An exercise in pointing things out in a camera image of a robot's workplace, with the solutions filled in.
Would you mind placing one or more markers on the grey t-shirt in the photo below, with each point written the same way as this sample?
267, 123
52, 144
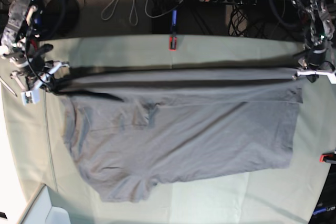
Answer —
127, 132

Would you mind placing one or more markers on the metal rod at left edge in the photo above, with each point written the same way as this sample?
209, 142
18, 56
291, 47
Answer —
8, 87

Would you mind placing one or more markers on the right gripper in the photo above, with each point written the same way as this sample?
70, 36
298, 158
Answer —
31, 68

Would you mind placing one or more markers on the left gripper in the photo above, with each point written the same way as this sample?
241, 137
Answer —
313, 59

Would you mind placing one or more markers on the red black clamp centre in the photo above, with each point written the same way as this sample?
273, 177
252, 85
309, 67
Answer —
173, 36

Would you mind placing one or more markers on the light green table cloth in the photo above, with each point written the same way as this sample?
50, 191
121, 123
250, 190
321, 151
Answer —
33, 136

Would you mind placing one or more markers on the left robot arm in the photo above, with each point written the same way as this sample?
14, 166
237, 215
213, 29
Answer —
318, 29

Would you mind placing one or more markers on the black round bag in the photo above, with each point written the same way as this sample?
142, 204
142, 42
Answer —
52, 14

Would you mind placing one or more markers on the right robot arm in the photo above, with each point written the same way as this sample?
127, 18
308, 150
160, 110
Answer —
23, 29

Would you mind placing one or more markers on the white bin corner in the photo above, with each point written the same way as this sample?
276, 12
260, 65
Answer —
39, 209

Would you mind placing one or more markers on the red black clamp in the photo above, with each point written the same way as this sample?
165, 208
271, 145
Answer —
328, 158
173, 36

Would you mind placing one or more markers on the red black clamp right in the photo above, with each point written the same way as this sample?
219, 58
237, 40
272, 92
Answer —
328, 158

